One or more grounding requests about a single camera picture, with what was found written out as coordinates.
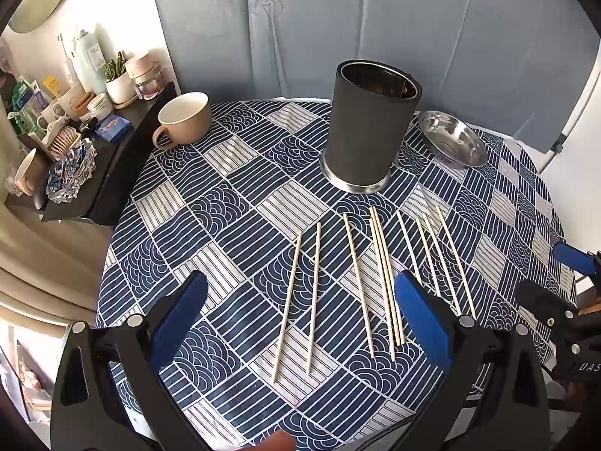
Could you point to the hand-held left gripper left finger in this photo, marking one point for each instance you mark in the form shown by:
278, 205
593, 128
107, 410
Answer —
181, 319

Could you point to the green packets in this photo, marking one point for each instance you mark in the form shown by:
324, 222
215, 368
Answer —
26, 105

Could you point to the white light stand panel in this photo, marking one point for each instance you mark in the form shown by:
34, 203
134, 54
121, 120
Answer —
580, 117

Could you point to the pink lidded jar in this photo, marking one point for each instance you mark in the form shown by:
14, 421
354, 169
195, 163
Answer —
141, 65

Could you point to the pale green spray bottle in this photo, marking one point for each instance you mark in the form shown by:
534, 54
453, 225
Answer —
91, 63

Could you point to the person's left hand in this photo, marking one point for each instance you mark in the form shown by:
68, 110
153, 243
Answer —
277, 442

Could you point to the white electric toothbrush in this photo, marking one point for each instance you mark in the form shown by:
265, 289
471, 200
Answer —
68, 61

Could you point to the white mug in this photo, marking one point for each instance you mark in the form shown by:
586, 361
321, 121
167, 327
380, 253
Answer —
49, 115

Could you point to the white cup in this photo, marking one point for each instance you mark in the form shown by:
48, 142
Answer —
70, 101

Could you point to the beige cup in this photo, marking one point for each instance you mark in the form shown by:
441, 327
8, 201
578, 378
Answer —
29, 171

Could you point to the small blue box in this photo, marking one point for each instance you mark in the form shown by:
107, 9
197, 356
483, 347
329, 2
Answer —
112, 129

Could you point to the yellow packet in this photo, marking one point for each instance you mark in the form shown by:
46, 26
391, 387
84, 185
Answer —
52, 88

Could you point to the black cylindrical utensil holder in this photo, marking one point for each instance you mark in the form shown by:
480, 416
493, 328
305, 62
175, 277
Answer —
366, 127

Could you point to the beige ceramic mug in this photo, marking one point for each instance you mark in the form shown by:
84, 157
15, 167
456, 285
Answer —
185, 120

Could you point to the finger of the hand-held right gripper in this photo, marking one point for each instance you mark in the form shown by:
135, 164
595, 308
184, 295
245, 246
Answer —
540, 298
570, 256

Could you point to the blue-grey backdrop cloth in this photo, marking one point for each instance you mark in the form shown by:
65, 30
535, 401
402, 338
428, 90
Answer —
305, 23

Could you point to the succulent in white pot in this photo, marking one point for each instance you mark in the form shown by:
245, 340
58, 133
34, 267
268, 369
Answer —
119, 84

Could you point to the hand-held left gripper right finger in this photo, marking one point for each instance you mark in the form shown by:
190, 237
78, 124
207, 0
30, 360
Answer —
422, 319

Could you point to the blue white patterned tablecloth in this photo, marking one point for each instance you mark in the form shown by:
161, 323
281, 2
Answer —
244, 225

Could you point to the stainless steel dish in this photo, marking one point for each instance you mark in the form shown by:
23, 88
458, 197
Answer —
453, 138

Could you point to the group of wooden chopsticks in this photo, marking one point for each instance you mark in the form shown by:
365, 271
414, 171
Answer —
359, 286

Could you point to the black side shelf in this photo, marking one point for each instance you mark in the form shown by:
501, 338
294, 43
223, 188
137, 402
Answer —
122, 164

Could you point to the white round tin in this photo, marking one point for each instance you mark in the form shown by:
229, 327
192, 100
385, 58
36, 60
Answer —
99, 107

